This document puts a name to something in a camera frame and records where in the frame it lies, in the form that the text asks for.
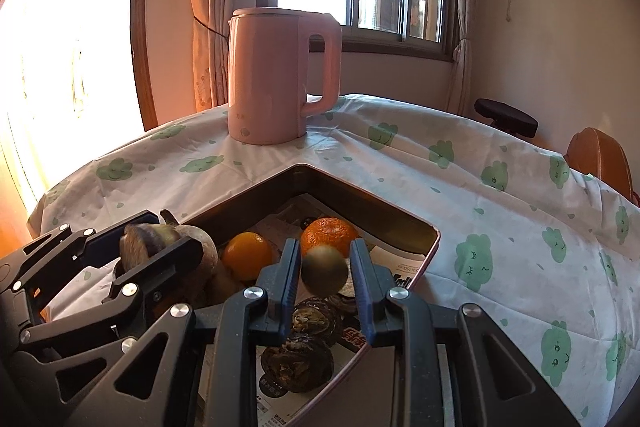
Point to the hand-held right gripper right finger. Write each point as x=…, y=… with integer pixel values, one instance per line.
x=362, y=297

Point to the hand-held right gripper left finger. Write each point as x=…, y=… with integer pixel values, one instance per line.
x=287, y=287

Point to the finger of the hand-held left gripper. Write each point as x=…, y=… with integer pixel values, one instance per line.
x=160, y=264
x=55, y=244

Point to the round tan longan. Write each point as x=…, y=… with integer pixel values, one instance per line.
x=324, y=269

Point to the brown stemmed round fruit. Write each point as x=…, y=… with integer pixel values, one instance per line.
x=207, y=257

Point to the smooth oval orange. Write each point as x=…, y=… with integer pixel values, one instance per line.
x=247, y=254

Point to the small orange mandarin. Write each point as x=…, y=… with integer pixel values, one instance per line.
x=325, y=231

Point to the rectangular metal tin box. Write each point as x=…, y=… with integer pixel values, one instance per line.
x=380, y=222

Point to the printed paper liner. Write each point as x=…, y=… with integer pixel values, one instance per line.
x=280, y=219

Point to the white green-printed tablecloth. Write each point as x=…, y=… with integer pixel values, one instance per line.
x=450, y=187

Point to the wooden framed balcony door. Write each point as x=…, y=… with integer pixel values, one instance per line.
x=142, y=57

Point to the pink electric kettle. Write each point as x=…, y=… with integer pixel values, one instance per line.
x=270, y=77

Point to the dark round stool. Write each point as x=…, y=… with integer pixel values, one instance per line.
x=505, y=114

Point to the pale tied curtain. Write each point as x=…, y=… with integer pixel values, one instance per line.
x=462, y=72

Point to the brown leather chair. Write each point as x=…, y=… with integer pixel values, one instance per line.
x=600, y=162

